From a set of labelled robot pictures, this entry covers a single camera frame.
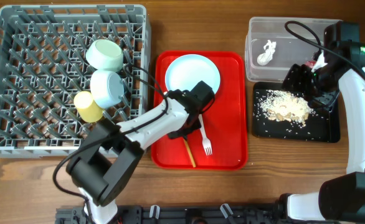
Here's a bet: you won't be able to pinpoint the large light blue plate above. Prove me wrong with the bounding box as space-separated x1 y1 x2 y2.
164 54 220 93

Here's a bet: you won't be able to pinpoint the black tray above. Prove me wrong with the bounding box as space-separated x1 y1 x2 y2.
252 82 341 143

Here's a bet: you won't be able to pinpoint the yellow plastic cup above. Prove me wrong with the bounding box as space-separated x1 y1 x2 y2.
73 91 103 123

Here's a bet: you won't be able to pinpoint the clear plastic bin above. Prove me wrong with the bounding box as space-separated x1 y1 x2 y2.
245 17 337 82

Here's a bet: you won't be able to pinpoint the mint green bowl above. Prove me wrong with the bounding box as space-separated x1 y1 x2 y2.
85 39 124 72

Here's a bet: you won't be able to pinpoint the red snack wrapper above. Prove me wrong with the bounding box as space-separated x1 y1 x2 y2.
305 60 316 68

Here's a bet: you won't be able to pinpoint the small light blue bowl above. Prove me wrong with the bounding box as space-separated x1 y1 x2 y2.
90 70 125 109

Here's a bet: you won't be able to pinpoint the rice and food scraps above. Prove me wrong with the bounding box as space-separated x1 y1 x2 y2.
257 90 316 127

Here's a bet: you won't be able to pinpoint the white plastic wrapper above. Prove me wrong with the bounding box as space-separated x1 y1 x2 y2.
257 40 277 66

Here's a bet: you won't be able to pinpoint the red plastic tray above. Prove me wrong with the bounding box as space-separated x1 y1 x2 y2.
151 51 248 170

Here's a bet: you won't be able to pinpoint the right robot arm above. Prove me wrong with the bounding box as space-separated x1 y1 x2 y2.
278 21 365 223

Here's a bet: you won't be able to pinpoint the wooden chopstick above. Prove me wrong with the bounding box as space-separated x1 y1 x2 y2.
183 138 196 168

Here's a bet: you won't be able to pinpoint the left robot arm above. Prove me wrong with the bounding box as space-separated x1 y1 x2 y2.
66 81 215 223

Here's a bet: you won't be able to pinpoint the grey dishwasher rack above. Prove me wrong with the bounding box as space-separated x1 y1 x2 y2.
0 4 151 158

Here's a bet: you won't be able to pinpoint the white plastic fork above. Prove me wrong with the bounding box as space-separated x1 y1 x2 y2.
198 114 212 156

